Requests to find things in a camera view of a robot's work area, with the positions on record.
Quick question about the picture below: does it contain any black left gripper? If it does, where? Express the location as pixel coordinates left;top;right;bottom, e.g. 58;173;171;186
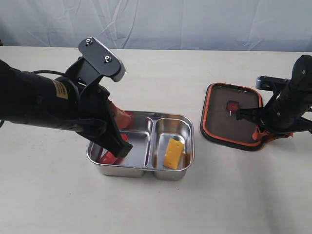
57;57;132;146

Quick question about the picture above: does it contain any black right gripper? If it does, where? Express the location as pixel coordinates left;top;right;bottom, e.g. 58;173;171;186
236;107;312;146

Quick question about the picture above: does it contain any red toy sausage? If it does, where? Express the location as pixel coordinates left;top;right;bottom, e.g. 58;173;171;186
97;133;131;165

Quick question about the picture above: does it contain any dark transparent lunch box lid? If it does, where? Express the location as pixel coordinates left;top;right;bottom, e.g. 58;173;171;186
200;82;263;151

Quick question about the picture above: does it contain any yellow toy cheese wedge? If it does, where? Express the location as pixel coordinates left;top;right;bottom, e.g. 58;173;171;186
163;138;184;170

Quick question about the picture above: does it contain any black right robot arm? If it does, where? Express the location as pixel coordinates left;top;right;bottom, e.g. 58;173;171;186
236;55;312;143

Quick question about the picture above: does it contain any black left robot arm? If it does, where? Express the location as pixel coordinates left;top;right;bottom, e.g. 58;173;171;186
0;58;133;158

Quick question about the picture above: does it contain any stainless steel lunch box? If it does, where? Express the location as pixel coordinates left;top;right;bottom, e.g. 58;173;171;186
87;111;195;181

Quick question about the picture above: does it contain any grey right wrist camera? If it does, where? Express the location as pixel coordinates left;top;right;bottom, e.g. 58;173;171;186
255;76;290;91

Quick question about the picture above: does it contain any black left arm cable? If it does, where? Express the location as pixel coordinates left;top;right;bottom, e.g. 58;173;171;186
30;70;66;77

